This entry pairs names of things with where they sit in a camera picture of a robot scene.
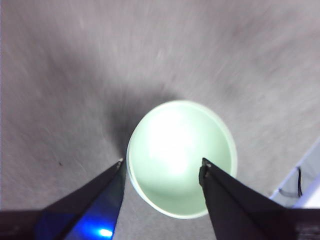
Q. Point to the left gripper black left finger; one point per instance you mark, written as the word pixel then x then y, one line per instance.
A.
pixel 82 215

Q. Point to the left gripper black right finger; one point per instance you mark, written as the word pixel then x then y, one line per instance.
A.
pixel 237 210

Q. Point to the pale green bowl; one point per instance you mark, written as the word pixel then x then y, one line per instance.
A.
pixel 175 140

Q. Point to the white frame rail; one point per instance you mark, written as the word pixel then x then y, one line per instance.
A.
pixel 292 172

